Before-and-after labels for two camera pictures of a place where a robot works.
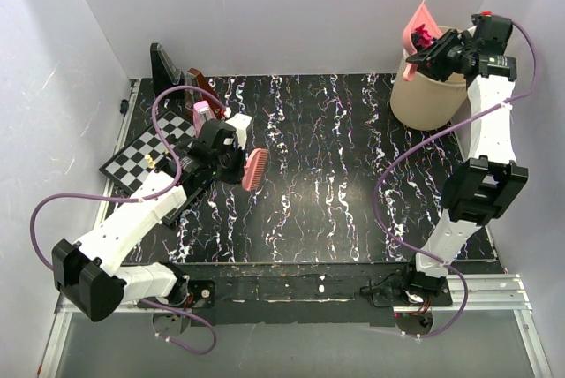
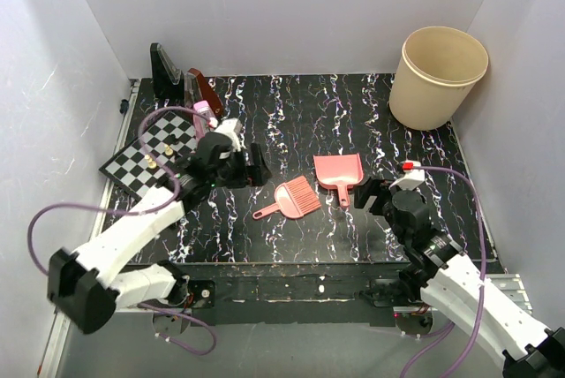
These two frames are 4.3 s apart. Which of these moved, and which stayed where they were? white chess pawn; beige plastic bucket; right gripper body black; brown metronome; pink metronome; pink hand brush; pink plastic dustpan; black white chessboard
Moved: right gripper body black; pink plastic dustpan; pink hand brush
Stayed: brown metronome; beige plastic bucket; black white chessboard; pink metronome; white chess pawn
